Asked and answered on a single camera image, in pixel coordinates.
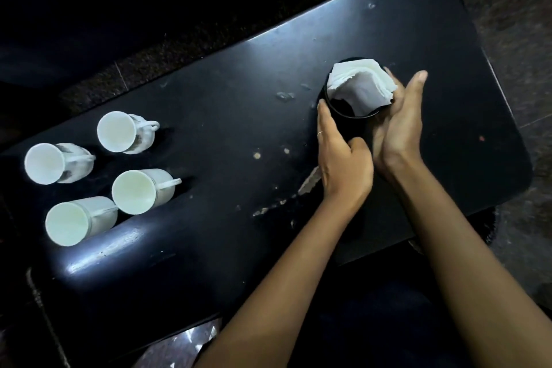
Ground person's right hand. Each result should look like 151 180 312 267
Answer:
372 67 429 183

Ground person's left hand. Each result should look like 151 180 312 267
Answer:
317 99 374 205

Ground black round napkin holder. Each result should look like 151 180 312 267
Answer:
317 56 390 154

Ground person's left forearm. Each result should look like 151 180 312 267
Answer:
193 195 371 368

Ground person's right forearm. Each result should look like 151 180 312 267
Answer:
384 156 552 368

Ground stack of white paper napkins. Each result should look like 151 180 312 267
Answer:
326 59 398 117

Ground white plain teacup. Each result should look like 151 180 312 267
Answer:
112 168 182 216
45 196 119 248

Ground white patterned teacup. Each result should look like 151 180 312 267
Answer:
24 143 96 185
97 111 160 155

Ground clear crinkled plastic sheet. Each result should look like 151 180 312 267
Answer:
144 318 223 368

